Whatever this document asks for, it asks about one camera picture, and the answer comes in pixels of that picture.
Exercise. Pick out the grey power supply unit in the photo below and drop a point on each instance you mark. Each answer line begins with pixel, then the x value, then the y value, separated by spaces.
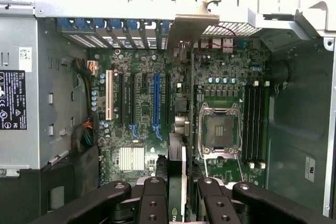
pixel 18 145

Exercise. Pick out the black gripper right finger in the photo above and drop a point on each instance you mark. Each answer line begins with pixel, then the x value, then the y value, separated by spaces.
pixel 218 208

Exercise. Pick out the blue bracket clip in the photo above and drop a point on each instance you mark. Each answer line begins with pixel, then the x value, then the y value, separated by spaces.
pixel 64 23
pixel 116 23
pixel 165 26
pixel 132 24
pixel 81 22
pixel 99 23

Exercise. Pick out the green motherboard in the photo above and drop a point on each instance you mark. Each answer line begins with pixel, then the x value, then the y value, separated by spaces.
pixel 139 103

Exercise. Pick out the white power connector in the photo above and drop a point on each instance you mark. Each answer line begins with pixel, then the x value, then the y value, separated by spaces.
pixel 92 68

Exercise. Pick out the blue expansion slot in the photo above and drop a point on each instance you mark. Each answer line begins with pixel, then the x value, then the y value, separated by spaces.
pixel 156 98

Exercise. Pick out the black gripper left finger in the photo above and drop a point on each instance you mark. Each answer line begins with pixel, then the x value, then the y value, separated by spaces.
pixel 152 203

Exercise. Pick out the black RAM slot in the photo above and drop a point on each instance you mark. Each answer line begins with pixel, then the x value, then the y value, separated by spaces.
pixel 252 124
pixel 265 124
pixel 246 124
pixel 258 124

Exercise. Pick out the open black PC case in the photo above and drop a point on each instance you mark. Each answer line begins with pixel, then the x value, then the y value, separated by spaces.
pixel 294 129

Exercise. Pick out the long black expansion slot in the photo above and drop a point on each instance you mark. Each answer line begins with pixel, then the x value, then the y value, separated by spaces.
pixel 121 98
pixel 132 98
pixel 167 98

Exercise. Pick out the short black expansion slot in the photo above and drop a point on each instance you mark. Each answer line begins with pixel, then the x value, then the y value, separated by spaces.
pixel 144 81

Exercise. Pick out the white expansion slot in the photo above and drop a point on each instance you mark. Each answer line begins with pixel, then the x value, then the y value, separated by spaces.
pixel 109 95

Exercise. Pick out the CPU socket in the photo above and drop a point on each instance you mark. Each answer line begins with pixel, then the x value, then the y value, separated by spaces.
pixel 219 129

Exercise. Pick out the black plastic shroud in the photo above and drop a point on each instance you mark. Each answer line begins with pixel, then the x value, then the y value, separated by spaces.
pixel 78 171

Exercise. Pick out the silver chipset heatsink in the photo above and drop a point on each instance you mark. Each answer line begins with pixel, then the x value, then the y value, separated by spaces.
pixel 132 158

